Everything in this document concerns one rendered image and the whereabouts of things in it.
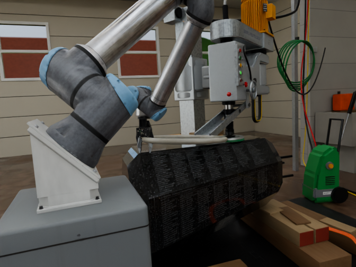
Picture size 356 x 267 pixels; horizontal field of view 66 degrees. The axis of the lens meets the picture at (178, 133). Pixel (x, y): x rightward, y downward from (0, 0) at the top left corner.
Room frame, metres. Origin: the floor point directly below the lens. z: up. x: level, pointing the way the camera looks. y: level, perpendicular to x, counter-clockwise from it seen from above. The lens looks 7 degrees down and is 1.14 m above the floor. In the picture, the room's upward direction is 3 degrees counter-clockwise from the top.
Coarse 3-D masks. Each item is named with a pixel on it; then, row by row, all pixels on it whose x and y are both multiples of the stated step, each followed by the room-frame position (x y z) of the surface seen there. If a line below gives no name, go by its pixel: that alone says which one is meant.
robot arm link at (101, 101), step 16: (96, 80) 0.91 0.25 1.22; (112, 80) 0.89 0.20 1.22; (80, 96) 0.88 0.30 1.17; (96, 96) 0.87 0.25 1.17; (112, 96) 0.87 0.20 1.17; (128, 96) 0.89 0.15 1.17; (80, 112) 0.86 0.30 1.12; (96, 112) 0.85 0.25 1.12; (112, 112) 0.87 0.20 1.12; (128, 112) 0.91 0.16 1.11; (96, 128) 0.85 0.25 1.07; (112, 128) 0.88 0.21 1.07
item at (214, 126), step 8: (240, 104) 2.27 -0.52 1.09; (248, 104) 2.22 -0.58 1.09; (240, 112) 2.13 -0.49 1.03; (216, 120) 2.05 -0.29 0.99; (224, 120) 1.91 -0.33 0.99; (232, 120) 2.02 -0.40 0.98; (200, 128) 1.86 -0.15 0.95; (208, 128) 1.94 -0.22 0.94; (216, 128) 1.80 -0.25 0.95; (224, 128) 1.90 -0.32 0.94
